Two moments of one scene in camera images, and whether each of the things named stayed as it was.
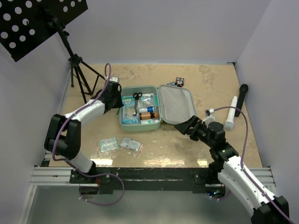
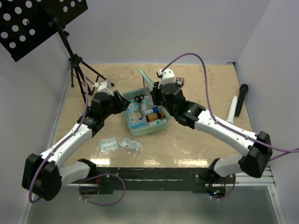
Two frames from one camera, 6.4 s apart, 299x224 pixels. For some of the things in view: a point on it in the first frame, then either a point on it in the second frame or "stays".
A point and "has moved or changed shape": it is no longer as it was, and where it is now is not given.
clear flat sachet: [131, 146] stays
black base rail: [148, 180] stays
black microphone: [243, 88] stays
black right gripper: [183, 128] → [155, 93]
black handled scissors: [136, 95] has moved or changed shape
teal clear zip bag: [109, 144] stays
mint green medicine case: [144, 108] has moved or changed shape
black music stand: [24, 24] stays
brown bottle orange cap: [148, 115] → [153, 116]
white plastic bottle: [148, 121] → [157, 122]
